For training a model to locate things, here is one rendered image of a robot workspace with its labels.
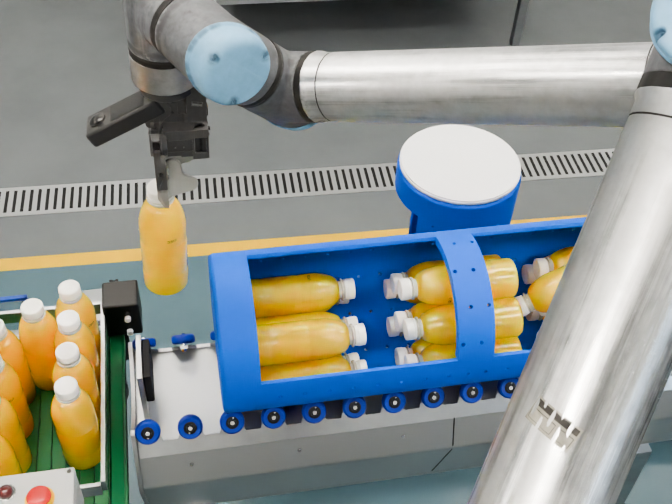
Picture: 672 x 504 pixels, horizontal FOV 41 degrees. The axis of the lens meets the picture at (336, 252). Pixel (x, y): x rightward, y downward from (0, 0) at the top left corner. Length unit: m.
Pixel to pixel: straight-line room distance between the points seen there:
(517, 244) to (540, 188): 1.88
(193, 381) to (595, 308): 1.15
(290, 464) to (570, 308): 1.08
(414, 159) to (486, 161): 0.16
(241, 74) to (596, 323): 0.52
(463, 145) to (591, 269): 1.41
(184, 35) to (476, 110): 0.34
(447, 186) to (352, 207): 1.48
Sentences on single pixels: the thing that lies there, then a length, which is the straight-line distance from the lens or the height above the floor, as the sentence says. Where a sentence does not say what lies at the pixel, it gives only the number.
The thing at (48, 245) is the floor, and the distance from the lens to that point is 3.42.
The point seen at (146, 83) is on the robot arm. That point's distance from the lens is 1.20.
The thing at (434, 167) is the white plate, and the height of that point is 1.04.
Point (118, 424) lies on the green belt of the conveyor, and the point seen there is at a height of 0.89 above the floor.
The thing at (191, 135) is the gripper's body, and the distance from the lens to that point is 1.26.
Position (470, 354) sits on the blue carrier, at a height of 1.13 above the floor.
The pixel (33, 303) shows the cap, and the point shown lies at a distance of 1.71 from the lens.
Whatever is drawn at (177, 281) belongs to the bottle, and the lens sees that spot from 1.47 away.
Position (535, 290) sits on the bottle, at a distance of 1.71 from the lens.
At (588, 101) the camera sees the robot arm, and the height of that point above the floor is 1.82.
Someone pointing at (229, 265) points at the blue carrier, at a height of 1.23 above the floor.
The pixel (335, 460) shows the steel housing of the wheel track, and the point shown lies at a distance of 1.77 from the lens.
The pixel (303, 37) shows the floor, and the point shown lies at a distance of 4.41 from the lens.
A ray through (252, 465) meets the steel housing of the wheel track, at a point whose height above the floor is 0.86.
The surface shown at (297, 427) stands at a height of 0.93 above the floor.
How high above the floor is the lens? 2.35
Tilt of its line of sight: 45 degrees down
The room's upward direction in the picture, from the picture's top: 3 degrees clockwise
